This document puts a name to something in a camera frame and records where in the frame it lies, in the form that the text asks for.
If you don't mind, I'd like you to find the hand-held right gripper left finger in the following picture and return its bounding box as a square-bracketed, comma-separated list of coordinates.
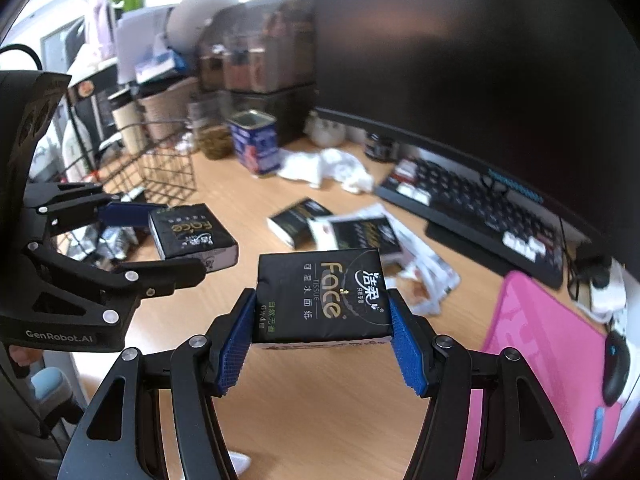
[60, 287, 257, 480]

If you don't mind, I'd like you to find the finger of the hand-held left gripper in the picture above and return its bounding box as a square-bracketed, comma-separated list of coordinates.
[27, 241, 207, 326]
[25, 182, 169, 234]

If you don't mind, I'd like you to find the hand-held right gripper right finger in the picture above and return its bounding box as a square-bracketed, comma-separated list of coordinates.
[387, 288, 583, 480]

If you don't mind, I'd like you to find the black facial tissue packet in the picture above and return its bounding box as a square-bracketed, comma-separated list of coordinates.
[148, 203, 240, 272]
[250, 248, 394, 349]

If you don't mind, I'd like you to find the black wire basket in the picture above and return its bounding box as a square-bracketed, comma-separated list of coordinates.
[37, 119, 196, 261]

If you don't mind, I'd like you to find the long white snack packet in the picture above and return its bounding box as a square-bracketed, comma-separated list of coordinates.
[392, 222, 461, 317]

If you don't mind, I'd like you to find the pile of black tissue packs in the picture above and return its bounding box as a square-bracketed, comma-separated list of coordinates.
[267, 199, 396, 261]

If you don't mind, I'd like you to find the person's left hand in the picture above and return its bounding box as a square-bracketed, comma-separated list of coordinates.
[9, 344, 45, 367]

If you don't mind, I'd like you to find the beige storage bin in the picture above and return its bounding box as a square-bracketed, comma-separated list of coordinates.
[137, 77, 201, 142]

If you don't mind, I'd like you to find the glass jar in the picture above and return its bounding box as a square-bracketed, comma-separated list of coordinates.
[192, 105, 236, 160]

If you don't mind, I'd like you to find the black box orange sticker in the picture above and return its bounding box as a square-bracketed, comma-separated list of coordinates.
[67, 67, 119, 107]

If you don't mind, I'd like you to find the pink mouse mat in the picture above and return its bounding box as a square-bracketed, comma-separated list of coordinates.
[450, 270, 626, 480]

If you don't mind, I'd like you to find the blue tin can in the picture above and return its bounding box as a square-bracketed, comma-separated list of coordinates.
[229, 110, 282, 175]

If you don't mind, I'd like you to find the blue white box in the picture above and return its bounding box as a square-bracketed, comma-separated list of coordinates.
[135, 47, 189, 84]

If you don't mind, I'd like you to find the dark keyboard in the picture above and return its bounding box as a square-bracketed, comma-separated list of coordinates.
[375, 157, 577, 289]

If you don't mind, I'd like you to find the pink white plush toy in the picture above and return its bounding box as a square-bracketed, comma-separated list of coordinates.
[82, 0, 119, 61]

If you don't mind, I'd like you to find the crumpled white tissue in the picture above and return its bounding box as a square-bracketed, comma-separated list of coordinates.
[277, 147, 375, 195]

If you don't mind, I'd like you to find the small dark jar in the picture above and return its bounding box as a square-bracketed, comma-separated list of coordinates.
[362, 130, 401, 162]

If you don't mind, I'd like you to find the white power adapter with plug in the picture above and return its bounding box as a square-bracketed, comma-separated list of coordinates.
[570, 257, 629, 324]

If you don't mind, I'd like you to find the black computer mouse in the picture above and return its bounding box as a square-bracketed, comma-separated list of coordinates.
[602, 332, 632, 407]

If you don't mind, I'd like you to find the small blue stick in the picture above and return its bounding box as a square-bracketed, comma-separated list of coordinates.
[590, 407, 609, 464]

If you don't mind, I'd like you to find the off-white round object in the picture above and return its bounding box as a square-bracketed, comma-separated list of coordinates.
[166, 0, 241, 56]

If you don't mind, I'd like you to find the dark transparent storage organizer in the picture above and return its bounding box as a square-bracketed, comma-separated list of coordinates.
[195, 0, 319, 146]

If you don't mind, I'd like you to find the small beige figurine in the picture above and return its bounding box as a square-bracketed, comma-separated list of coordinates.
[305, 110, 347, 145]

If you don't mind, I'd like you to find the black curved monitor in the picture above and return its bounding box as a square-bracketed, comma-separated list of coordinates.
[315, 0, 638, 262]

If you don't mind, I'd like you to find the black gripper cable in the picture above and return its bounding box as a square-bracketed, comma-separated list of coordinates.
[0, 45, 44, 74]

